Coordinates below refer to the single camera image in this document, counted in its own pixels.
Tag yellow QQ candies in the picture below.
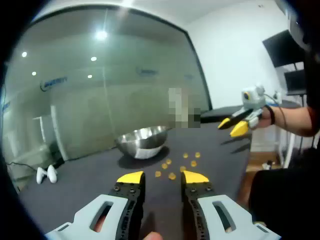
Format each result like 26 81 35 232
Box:
154 151 202 181

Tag stainless steel bowl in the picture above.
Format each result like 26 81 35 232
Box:
115 125 169 160

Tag person's right hand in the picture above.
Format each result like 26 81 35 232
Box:
254 107 273 130

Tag person's left hand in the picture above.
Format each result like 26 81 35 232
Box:
144 231 163 240

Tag black wristband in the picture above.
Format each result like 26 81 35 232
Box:
264 104 276 126

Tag dark grey table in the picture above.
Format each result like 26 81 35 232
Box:
18 122 252 240

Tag black desk monitor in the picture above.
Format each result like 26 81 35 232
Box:
284 69 307 96

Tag person's black shirt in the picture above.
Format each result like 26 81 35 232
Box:
303 37 320 151

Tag person's black shorts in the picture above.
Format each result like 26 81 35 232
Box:
248 149 320 226

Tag grey worn device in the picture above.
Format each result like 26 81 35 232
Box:
276 0 310 47

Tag blue strip glass sticker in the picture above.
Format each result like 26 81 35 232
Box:
137 67 158 76

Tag blue logo glass sticker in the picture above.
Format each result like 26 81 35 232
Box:
39 76 69 93

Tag thin gripper cable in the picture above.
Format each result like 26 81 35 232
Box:
263 92 288 130

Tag white metal frame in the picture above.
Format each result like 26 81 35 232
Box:
276 129 301 169

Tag black wall monitor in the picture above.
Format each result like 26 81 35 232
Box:
262 29 305 68

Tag black floor cable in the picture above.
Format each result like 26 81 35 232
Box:
6 161 41 174

